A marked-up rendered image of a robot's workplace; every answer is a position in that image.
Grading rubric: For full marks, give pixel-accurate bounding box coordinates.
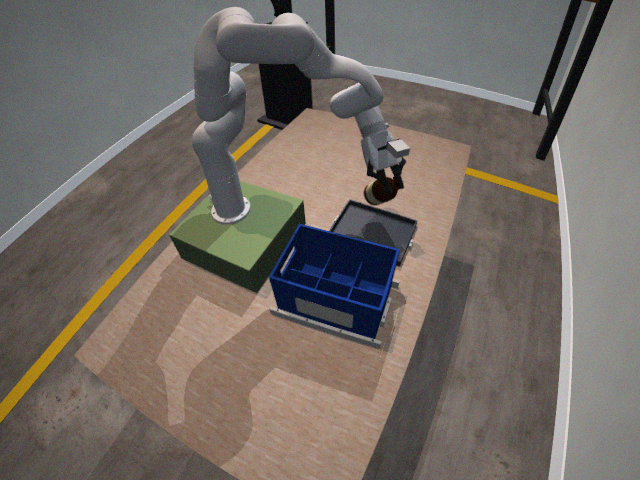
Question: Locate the brown glass bottle with cream label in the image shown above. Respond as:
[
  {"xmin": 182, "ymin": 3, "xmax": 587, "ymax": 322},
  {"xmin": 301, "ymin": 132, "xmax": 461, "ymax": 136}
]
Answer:
[{"xmin": 364, "ymin": 177, "xmax": 401, "ymax": 206}]

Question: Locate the blue plastic crate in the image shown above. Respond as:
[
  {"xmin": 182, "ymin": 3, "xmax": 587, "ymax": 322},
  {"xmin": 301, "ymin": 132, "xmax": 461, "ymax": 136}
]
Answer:
[{"xmin": 269, "ymin": 224, "xmax": 400, "ymax": 339}]

